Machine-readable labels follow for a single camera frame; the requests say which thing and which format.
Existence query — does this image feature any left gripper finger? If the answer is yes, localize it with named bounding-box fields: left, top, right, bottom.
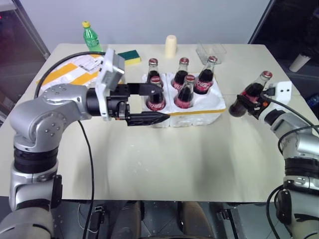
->
left=128, top=83, right=164, bottom=96
left=125, top=111, right=171, bottom=127

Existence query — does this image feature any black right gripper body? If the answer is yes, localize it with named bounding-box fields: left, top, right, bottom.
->
left=252, top=90, right=272, bottom=120

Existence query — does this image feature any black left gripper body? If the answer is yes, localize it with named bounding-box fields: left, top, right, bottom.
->
left=106, top=84, right=131, bottom=120

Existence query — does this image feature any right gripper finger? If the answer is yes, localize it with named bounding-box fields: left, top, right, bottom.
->
left=245, top=103, right=259, bottom=117
left=237, top=91, right=262, bottom=104

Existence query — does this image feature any glass cola bottle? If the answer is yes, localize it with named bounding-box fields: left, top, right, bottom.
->
left=173, top=74, right=197, bottom=110
left=193, top=56, right=218, bottom=96
left=228, top=71, right=274, bottom=118
left=145, top=75, right=167, bottom=112
left=171, top=57, right=190, bottom=90
left=148, top=58, right=160, bottom=83

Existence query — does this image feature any white foam crate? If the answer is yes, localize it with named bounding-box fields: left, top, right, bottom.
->
left=141, top=72, right=227, bottom=129

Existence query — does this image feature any white box with yellow tape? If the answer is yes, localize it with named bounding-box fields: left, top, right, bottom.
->
left=36, top=54, right=126, bottom=95

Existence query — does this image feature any green and yellow sponge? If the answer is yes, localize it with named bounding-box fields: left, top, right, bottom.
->
left=117, top=49, right=142, bottom=66

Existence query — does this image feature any cream cylinder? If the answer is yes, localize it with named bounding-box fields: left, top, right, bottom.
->
left=164, top=35, right=178, bottom=59

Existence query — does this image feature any white paper cup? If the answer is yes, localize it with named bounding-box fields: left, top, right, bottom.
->
left=288, top=52, right=311, bottom=72

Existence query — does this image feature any clear plastic container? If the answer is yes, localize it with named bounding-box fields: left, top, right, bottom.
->
left=195, top=42, right=228, bottom=65

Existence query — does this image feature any green bottle with yellow cap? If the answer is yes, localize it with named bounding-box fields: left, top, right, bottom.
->
left=81, top=20, right=103, bottom=53

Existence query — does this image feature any black device under table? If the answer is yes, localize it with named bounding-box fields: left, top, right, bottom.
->
left=89, top=205, right=105, bottom=232

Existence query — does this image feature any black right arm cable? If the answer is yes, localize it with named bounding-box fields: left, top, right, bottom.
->
left=263, top=94, right=319, bottom=239

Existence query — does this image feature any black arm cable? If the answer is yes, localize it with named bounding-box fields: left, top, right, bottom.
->
left=263, top=94, right=319, bottom=239
left=34, top=50, right=107, bottom=239

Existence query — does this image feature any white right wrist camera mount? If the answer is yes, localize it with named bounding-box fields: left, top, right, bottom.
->
left=267, top=81, right=293, bottom=102

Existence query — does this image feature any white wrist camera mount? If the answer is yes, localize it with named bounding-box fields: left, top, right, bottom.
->
left=267, top=81, right=293, bottom=102
left=94, top=48, right=126, bottom=122

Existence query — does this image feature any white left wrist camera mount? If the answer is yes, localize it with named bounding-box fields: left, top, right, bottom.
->
left=94, top=48, right=126, bottom=122

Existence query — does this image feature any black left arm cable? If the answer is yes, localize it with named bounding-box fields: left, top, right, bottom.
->
left=34, top=50, right=107, bottom=239

